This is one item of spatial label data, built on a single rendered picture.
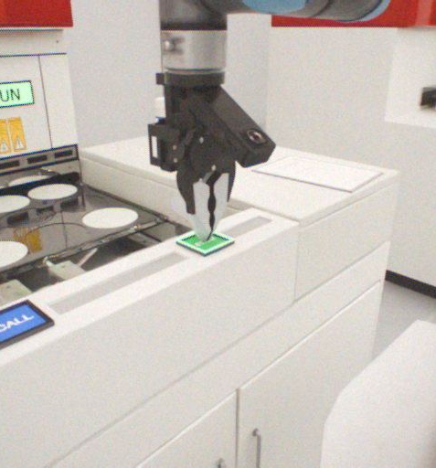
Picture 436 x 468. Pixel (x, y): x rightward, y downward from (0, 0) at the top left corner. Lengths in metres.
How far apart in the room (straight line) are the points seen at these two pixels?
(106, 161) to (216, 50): 0.57
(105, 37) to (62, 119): 1.86
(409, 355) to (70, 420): 0.44
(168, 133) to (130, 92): 2.49
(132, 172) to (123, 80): 2.07
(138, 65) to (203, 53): 2.56
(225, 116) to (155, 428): 0.39
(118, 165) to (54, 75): 0.24
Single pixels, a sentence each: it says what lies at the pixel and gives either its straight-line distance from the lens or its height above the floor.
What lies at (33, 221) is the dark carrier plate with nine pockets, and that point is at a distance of 0.92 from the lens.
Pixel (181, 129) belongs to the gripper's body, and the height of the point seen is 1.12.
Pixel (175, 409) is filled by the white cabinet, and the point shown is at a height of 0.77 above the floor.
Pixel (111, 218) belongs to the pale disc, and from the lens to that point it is 0.89.
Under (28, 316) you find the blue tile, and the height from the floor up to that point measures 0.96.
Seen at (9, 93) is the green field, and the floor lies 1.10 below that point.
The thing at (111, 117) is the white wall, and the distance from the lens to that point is 3.00.
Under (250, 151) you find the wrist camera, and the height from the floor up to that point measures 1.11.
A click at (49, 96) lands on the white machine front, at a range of 1.11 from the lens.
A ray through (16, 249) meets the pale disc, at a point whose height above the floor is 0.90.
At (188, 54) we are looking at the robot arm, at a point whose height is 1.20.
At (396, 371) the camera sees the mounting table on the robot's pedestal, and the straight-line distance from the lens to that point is 0.67.
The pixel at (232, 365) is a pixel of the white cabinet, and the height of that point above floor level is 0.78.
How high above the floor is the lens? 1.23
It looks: 24 degrees down
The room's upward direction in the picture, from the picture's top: straight up
